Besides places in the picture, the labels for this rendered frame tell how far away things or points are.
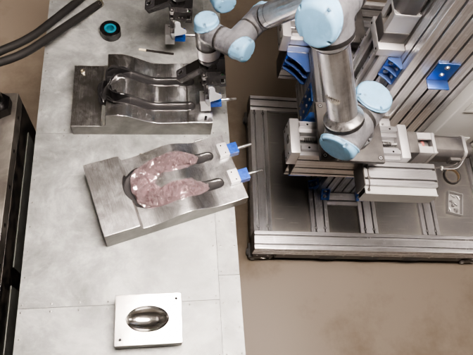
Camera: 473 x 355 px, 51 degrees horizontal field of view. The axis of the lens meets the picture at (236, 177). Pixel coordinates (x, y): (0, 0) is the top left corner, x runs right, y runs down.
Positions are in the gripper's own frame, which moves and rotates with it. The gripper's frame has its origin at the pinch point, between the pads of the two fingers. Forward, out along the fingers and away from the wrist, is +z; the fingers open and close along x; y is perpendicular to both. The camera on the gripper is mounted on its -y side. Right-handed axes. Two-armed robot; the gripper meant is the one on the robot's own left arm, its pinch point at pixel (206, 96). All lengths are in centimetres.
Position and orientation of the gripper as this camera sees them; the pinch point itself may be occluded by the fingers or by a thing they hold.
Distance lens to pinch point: 180.6
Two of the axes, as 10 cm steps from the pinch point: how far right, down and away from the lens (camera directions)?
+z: 0.2, 5.3, 8.5
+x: -0.8, -8.4, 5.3
